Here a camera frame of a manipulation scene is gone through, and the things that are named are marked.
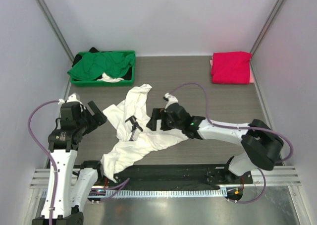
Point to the pink folded t shirt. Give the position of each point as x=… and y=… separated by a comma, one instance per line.
x=252, y=80

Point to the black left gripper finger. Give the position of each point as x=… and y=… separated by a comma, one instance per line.
x=98, y=115
x=83, y=109

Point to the white t shirt in bin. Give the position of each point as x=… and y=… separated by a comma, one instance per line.
x=105, y=78

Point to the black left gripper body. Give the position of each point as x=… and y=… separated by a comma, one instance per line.
x=87, y=123

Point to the red folded t shirt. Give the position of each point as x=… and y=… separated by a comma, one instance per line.
x=231, y=68

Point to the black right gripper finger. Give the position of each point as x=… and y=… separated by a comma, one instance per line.
x=152, y=123
x=157, y=113

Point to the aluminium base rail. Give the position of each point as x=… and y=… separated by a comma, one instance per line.
x=280, y=176

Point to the green plastic bin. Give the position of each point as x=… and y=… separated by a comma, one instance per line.
x=128, y=79

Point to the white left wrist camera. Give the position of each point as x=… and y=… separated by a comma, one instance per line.
x=72, y=98

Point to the right aluminium corner post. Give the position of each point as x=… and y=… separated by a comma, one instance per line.
x=277, y=7

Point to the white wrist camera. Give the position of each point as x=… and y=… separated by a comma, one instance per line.
x=72, y=98
x=169, y=99

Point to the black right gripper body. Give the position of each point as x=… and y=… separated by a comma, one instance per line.
x=167, y=124

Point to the left aluminium corner post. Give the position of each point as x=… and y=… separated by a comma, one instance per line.
x=51, y=20

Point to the black t shirt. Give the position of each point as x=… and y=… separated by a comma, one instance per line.
x=79, y=56

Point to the aluminium corner post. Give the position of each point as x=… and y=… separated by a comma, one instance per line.
x=51, y=20
x=277, y=7

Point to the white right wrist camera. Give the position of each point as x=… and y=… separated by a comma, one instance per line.
x=169, y=99

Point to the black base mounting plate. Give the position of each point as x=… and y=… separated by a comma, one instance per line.
x=188, y=177

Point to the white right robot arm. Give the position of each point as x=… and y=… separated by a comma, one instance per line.
x=261, y=146

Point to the white slotted cable duct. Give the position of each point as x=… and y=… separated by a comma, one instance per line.
x=157, y=194

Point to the white t shirt with print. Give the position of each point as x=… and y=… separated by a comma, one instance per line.
x=135, y=140

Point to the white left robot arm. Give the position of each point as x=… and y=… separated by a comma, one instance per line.
x=65, y=203

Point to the green t shirt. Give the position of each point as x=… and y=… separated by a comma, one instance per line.
x=92, y=66

